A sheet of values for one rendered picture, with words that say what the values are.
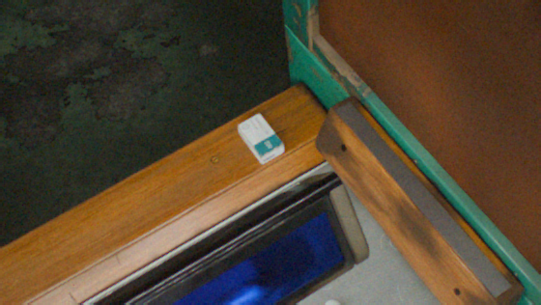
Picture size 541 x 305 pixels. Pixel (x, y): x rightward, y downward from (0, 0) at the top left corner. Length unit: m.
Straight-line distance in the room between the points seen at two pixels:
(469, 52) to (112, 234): 0.50
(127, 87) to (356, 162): 1.29
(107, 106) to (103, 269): 1.16
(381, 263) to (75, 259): 0.37
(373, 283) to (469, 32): 0.37
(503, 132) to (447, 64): 0.08
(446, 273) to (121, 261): 0.39
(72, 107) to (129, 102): 0.16
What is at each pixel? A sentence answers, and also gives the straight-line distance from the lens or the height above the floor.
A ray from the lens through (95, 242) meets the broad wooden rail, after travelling 0.92.
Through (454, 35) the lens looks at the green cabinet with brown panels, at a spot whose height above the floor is 1.07.
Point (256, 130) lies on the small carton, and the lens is 0.94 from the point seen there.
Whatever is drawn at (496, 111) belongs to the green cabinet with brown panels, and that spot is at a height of 1.03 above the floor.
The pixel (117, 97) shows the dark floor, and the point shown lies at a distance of 2.04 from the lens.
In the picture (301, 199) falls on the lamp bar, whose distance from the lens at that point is 0.50.
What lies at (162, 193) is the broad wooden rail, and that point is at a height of 0.76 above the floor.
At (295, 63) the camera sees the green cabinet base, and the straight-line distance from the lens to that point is 1.01.
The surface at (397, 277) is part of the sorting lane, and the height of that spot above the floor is 0.74.
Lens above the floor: 1.55
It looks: 57 degrees down
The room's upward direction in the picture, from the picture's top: 10 degrees counter-clockwise
